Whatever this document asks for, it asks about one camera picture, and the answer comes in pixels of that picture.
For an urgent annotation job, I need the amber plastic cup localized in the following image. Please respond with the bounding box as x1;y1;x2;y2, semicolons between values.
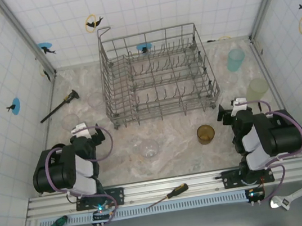
195;123;218;146

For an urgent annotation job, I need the pale green dimpled cup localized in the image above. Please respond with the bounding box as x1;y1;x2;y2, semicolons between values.
244;76;271;102

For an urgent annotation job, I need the teal translucent plastic cup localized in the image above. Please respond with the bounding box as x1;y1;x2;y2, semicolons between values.
224;47;248;73

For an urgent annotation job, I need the black caliper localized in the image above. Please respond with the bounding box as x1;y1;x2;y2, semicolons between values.
37;89;83;124

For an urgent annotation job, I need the clear stemless glass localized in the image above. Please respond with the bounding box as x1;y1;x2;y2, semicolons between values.
130;134;161;161

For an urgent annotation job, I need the black controller board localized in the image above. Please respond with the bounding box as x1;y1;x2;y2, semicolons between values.
89;204;113;226
244;186;267;207

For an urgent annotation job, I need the blue disc small fish sticker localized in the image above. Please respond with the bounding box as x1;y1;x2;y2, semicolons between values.
4;97;22;116

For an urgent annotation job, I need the blue disc shark sticker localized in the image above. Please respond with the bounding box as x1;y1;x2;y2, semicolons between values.
37;40;57;57

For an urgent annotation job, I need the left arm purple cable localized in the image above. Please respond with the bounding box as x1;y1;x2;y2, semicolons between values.
39;123;126;226

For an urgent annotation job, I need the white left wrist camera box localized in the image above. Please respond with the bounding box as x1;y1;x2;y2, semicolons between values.
69;121;92;139

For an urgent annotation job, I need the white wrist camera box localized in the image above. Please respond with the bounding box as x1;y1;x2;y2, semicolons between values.
229;96;252;113
69;121;92;139

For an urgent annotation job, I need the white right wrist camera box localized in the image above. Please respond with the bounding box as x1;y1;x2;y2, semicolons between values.
229;96;252;113

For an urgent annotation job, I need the grey wire dish rack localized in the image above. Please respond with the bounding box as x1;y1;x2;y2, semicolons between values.
92;11;225;131

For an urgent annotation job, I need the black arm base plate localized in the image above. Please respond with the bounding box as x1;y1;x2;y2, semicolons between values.
220;163;276;191
74;186;126;213

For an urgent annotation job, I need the aluminium frame cross bar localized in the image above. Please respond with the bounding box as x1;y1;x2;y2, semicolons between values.
53;34;253;74

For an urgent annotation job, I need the aluminium mounting rail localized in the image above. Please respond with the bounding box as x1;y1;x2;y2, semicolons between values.
23;156;302;223

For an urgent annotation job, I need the black fish yellow ring sticker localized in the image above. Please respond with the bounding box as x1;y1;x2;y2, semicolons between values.
206;35;232;44
38;62;52;84

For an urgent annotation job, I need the yellow black handled screwdriver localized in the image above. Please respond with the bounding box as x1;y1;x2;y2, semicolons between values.
143;183;192;210

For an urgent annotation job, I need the white slotted cable duct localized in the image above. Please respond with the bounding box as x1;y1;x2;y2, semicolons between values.
37;188;251;226

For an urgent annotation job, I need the small dolphin yellow ring sticker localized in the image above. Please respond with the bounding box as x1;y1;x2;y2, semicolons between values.
84;12;106;34

